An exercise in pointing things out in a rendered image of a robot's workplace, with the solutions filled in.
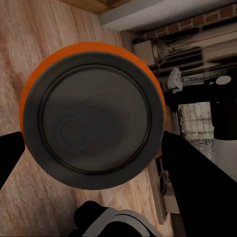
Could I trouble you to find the can of soda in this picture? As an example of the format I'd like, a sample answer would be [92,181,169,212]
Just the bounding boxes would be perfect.
[19,42,167,190]

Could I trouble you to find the trash can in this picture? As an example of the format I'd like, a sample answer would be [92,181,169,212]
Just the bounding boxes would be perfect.
[152,110,171,159]

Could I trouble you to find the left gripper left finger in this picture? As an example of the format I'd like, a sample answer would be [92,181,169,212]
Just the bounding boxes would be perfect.
[0,131,25,189]

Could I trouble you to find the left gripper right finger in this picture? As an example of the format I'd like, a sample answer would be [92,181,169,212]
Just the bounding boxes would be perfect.
[161,131,237,237]

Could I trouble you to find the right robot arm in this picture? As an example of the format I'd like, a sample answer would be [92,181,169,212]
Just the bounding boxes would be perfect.
[163,68,237,182]

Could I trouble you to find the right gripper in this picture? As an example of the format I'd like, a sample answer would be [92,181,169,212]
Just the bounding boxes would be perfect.
[163,85,196,113]

